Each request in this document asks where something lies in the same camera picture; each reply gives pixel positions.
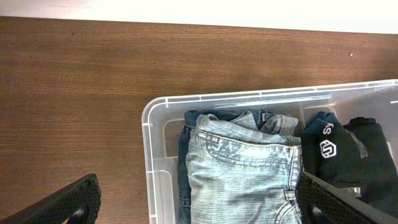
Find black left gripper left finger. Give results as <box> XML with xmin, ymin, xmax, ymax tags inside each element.
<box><xmin>1</xmin><ymin>174</ymin><xmax>101</xmax><ymax>224</ymax></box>

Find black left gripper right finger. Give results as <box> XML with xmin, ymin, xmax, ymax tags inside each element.
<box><xmin>295</xmin><ymin>171</ymin><xmax>397</xmax><ymax>224</ymax></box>

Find black garment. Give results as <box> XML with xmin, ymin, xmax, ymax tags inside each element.
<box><xmin>301</xmin><ymin>117</ymin><xmax>397</xmax><ymax>217</ymax></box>

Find light blue jeans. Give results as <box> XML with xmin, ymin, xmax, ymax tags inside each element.
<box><xmin>186</xmin><ymin>111</ymin><xmax>302</xmax><ymax>223</ymax></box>

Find clear plastic storage bin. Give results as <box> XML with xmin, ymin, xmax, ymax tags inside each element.
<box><xmin>142</xmin><ymin>79</ymin><xmax>397</xmax><ymax>224</ymax></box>

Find dark blue jeans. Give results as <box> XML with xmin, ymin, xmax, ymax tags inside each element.
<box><xmin>177</xmin><ymin>110</ymin><xmax>286</xmax><ymax>224</ymax></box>

